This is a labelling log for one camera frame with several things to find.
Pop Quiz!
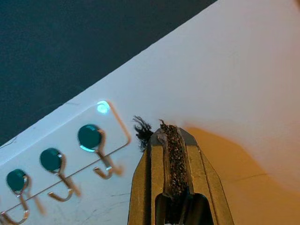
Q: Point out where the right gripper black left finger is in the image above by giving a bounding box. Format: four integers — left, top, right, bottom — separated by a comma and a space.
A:
127, 116, 169, 225

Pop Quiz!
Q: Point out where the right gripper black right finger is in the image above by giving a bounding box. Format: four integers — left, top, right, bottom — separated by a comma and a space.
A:
159, 119, 235, 225

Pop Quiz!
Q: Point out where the metal hook with teal disc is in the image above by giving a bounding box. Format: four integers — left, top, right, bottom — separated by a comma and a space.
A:
39, 147, 82, 203
0, 168, 45, 225
77, 123, 124, 180

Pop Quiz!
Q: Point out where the white hook rack plate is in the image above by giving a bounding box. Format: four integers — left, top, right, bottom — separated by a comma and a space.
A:
0, 100, 131, 225

